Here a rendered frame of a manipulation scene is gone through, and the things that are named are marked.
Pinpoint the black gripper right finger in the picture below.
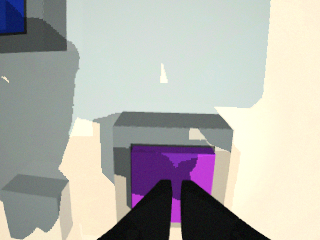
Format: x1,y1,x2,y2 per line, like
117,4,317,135
180,180,269,240

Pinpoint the blue button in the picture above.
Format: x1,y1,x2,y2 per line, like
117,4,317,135
0,0,68,53

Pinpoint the purple button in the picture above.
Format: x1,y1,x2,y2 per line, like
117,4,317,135
112,111,233,228

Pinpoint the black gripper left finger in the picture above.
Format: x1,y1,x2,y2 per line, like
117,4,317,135
96,180,173,240

